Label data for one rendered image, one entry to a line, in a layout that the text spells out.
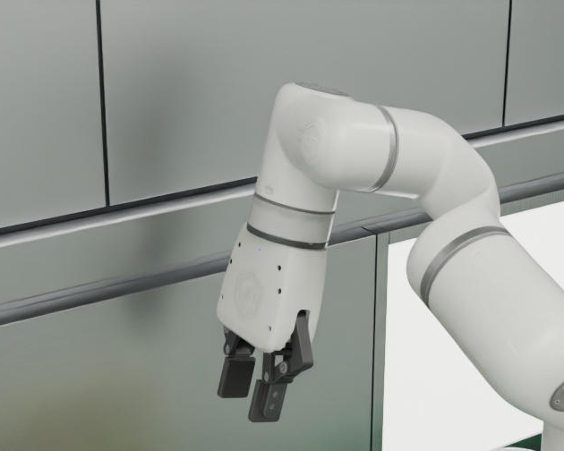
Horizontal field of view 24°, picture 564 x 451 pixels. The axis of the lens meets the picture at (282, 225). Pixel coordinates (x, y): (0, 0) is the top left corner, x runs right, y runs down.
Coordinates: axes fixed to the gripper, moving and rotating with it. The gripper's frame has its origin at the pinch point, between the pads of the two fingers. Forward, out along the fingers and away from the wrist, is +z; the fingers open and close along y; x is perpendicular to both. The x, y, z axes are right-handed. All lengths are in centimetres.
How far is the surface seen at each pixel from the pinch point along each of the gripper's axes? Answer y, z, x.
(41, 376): -12.0, 3.5, -15.3
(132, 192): -15.1, -14.1, -8.0
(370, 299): -12.2, -5.2, 22.0
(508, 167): -13.0, -21.4, 38.2
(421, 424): -12.5, 10.1, 34.6
